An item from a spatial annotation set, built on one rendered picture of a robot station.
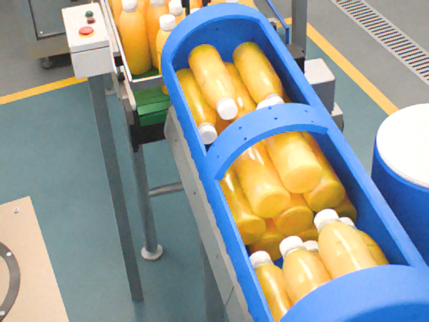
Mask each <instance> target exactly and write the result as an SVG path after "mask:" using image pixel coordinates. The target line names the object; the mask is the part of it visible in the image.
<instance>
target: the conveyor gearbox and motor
mask: <svg viewBox="0 0 429 322"><path fill-rule="evenodd" d="M304 70H305V71H306V73H305V74H304V76H305V78H306V79H307V80H308V81H309V83H310V84H311V86H312V87H313V89H314V91H315V92H316V95H317V96H318V98H319V99H320V100H321V102H322V103H323V105H324V107H325V108H326V110H327V111H328V113H329V114H330V116H331V117H332V118H333V120H334V122H335V123H336V125H337V127H338V128H339V129H340V131H341V132H342V131H343V128H344V122H343V119H342V115H343V114H342V111H341V110H340V108H339V106H338V105H337V103H335V92H336V77H335V76H334V75H333V74H332V72H331V71H330V70H329V69H328V67H327V66H326V64H325V61H323V60H322V59H321V58H318V59H314V60H310V61H304Z"/></svg>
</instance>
